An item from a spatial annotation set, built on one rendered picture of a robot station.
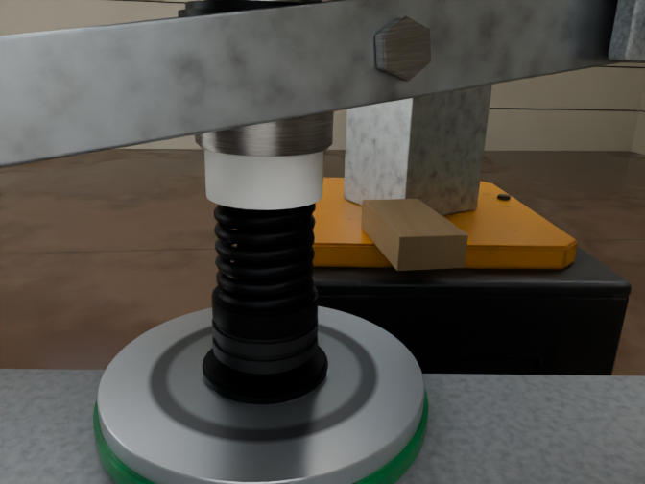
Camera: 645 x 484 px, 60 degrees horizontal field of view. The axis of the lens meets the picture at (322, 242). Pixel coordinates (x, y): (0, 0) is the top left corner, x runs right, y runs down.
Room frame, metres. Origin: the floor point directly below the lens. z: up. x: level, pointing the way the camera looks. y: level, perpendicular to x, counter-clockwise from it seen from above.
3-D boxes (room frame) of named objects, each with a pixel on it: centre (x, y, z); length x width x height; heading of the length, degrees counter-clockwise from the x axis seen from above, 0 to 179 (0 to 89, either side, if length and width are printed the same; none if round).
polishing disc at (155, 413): (0.33, 0.04, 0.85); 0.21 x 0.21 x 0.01
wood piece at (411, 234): (0.82, -0.13, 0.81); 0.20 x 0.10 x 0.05; 11
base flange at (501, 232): (1.08, -0.17, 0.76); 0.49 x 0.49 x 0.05; 3
